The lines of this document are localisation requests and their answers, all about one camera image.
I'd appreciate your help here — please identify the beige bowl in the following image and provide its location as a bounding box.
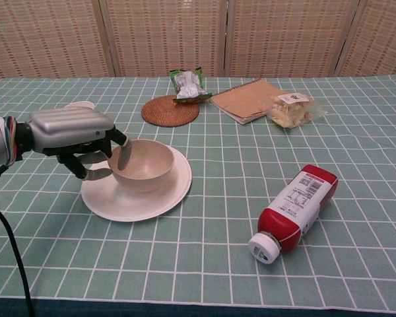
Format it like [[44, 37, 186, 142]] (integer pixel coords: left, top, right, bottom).
[[107, 139, 176, 194]]

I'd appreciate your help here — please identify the green checked tablecloth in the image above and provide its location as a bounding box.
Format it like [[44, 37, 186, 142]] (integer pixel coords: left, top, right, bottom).
[[0, 76, 396, 307]]

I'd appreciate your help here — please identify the paper cup with green print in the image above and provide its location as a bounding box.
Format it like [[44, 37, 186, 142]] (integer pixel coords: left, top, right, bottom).
[[65, 100, 96, 110]]

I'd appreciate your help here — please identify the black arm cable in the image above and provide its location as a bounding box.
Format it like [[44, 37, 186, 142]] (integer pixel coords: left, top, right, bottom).
[[0, 164, 36, 317]]

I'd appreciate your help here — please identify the brown spiral notebook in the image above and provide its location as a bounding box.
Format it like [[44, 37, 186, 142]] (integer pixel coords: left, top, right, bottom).
[[209, 78, 291, 125]]

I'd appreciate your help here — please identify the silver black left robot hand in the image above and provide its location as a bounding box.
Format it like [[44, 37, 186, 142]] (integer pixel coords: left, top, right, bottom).
[[15, 108, 133, 181]]

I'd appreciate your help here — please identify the red white drink bottle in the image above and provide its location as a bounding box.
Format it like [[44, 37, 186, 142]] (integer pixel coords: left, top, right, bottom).
[[247, 164, 339, 265]]

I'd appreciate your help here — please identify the green snack packet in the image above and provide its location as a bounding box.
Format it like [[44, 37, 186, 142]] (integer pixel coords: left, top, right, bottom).
[[169, 67, 212, 105]]

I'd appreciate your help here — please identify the clear bag of pastries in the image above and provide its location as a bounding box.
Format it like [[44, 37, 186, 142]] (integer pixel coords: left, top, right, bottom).
[[263, 92, 328, 129]]

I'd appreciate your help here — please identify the round woven rattan coaster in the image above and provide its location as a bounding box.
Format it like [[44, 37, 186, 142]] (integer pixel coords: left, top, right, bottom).
[[141, 94, 200, 127]]

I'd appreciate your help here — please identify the white paper plate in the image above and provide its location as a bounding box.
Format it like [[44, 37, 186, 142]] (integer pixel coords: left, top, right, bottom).
[[81, 145, 193, 223]]

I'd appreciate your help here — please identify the woven bamboo folding screen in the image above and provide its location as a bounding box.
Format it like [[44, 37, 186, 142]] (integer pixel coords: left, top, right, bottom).
[[0, 0, 396, 87]]

